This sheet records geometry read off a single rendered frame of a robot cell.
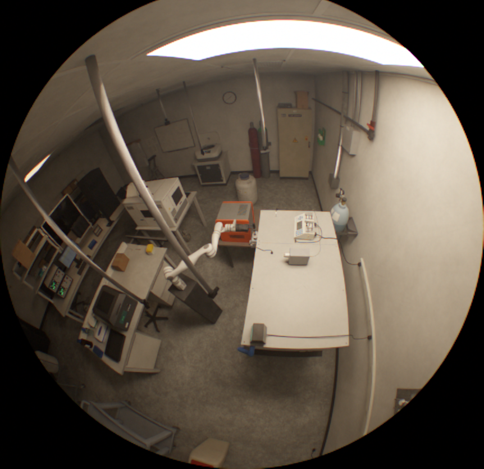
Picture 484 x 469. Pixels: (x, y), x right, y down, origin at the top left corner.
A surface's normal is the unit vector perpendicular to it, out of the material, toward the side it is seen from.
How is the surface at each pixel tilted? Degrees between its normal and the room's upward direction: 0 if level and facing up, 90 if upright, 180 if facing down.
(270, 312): 0
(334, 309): 0
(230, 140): 90
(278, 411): 0
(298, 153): 90
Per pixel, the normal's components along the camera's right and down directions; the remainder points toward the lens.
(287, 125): -0.16, 0.74
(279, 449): -0.14, -0.67
